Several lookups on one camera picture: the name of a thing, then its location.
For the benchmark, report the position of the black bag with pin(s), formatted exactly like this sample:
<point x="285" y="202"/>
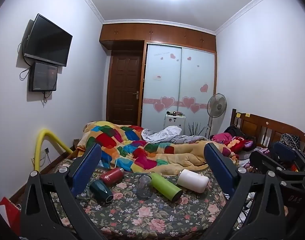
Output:
<point x="235" y="130"/>

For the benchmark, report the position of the light green insulated cup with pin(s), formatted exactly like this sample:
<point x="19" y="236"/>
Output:
<point x="165" y="186"/>

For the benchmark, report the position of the small black wall monitor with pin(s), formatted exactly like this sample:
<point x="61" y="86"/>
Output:
<point x="43" y="76"/>

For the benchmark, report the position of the clear glass cup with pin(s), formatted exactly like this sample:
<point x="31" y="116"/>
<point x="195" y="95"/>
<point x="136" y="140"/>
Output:
<point x="143" y="187"/>

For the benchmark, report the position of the colourful patchwork blanket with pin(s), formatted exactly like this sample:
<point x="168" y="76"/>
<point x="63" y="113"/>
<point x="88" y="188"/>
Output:
<point x="132" y="150"/>

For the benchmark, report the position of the wall-mounted black television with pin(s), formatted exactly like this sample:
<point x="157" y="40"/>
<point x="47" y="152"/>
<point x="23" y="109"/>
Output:
<point x="48" y="41"/>

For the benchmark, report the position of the red paper bag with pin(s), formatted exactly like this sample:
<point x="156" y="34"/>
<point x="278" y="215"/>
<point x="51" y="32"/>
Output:
<point x="11" y="212"/>

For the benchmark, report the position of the dark dried twigs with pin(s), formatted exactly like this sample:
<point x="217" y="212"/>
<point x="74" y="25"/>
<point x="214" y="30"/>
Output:
<point x="196" y="128"/>

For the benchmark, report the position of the frosted sliding wardrobe with hearts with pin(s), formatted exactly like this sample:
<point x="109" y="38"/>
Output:
<point x="177" y="80"/>

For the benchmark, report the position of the brown overhead wooden cabinet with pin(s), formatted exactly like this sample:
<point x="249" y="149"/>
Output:
<point x="157" y="33"/>

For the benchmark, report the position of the dotted dark bag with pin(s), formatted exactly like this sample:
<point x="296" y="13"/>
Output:
<point x="290" y="139"/>

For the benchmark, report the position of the brown wooden headboard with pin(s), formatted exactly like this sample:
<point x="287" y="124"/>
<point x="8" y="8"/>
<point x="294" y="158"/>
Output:
<point x="265" y="126"/>

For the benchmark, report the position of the dark green cup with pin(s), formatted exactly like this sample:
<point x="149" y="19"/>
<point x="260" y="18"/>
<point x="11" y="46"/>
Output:
<point x="101" y="190"/>

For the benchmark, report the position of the dark floral bed sheet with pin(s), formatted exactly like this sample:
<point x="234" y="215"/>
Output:
<point x="147" y="217"/>

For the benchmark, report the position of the brown wooden door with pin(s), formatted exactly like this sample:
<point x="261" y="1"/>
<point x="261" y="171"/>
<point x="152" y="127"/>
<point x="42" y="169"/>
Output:
<point x="123" y="87"/>

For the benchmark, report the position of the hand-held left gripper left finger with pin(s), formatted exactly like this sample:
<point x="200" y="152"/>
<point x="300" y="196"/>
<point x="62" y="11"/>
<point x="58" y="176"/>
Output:
<point x="85" y="170"/>

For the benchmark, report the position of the red plush toy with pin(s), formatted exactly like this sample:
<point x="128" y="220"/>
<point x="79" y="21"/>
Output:
<point x="233" y="141"/>

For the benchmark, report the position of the red insulated cup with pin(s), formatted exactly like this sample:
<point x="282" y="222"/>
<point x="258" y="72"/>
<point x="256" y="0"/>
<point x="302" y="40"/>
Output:
<point x="112" y="176"/>

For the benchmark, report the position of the standing electric fan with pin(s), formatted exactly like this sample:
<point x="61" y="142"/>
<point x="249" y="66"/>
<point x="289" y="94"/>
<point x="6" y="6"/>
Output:
<point x="217" y="105"/>

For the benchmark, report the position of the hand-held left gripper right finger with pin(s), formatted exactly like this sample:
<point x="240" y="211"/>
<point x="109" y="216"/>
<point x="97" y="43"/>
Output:
<point x="218" y="167"/>

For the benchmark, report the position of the grey crumpled cloth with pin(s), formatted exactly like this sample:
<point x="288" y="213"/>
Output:
<point x="165" y="133"/>

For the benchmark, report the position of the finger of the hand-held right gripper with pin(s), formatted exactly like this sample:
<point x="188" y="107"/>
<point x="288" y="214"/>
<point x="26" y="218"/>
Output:
<point x="283" y="151"/>
<point x="263" y="161"/>

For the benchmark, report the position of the white cup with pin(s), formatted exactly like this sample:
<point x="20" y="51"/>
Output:
<point x="192" y="180"/>

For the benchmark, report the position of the small white cabinet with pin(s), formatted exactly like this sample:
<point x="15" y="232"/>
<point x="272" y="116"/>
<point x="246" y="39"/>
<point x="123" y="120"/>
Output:
<point x="175" y="121"/>

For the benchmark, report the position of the yellow foam tube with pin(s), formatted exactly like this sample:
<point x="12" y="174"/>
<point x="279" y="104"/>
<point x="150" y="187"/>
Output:
<point x="40" y="145"/>

